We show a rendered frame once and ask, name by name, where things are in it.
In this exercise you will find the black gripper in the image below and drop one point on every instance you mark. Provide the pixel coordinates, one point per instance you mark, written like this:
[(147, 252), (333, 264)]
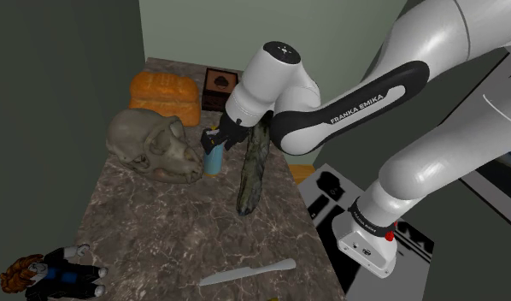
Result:
[(234, 130)]

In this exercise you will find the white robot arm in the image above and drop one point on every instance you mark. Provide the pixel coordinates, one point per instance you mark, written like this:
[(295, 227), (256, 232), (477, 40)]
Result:
[(422, 166)]

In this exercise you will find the blue bottle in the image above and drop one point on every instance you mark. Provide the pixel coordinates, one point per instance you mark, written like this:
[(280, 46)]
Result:
[(213, 162)]

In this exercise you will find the dark green long bark piece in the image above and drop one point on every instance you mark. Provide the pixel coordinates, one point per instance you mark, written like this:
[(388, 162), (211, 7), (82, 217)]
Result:
[(252, 171)]

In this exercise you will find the dark brown box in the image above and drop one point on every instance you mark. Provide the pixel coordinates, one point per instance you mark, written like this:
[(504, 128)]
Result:
[(216, 85)]

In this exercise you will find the orange bread loaf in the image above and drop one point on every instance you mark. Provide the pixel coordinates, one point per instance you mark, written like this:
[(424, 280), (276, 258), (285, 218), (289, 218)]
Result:
[(164, 93)]

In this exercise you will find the grey animal skull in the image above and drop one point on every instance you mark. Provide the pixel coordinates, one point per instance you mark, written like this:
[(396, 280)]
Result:
[(143, 141)]

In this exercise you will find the orange wooden furniture piece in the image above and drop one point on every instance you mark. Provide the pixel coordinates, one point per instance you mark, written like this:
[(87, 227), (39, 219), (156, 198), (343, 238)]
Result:
[(301, 171)]

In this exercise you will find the patterned grey robot stand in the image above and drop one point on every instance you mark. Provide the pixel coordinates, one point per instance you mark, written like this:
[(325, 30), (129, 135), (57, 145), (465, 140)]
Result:
[(326, 196)]

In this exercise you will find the grey knife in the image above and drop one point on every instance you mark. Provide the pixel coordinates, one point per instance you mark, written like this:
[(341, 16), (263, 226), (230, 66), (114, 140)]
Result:
[(243, 273)]

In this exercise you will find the red-haired doll in black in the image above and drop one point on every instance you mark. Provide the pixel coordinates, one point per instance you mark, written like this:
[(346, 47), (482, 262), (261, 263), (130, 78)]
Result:
[(59, 275)]

